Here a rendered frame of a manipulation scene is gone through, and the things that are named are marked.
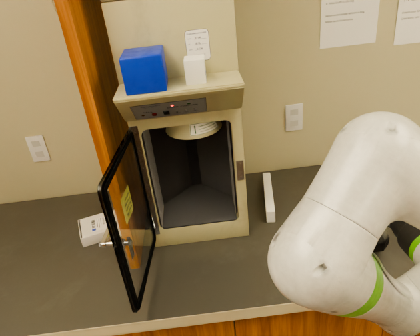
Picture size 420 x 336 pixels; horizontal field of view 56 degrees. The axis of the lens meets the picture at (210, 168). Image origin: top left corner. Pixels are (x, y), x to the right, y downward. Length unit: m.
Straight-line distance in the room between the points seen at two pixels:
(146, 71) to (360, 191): 0.61
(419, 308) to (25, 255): 1.21
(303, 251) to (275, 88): 1.14
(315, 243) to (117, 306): 0.82
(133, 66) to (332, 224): 0.62
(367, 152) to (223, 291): 0.77
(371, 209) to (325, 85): 1.15
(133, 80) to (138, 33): 0.14
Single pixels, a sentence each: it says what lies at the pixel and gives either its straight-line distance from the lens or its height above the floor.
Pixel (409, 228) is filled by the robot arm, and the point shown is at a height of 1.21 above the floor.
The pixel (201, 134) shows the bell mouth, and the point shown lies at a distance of 1.15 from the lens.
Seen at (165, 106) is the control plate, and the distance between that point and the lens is 1.02.
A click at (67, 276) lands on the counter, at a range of 1.37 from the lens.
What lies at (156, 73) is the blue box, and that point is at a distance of 0.96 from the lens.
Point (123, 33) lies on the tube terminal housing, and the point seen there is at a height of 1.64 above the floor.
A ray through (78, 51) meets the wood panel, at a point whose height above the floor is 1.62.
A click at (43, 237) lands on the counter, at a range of 1.58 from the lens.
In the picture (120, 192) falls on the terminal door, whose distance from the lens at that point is 0.98.
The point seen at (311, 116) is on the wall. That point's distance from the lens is 1.66.
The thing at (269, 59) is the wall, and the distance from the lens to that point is 1.54.
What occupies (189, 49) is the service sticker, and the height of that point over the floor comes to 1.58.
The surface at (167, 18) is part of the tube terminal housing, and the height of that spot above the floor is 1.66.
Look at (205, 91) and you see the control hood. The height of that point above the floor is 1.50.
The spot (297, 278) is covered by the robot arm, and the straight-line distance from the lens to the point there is 0.51.
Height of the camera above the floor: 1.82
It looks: 30 degrees down
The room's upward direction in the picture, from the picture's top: 7 degrees counter-clockwise
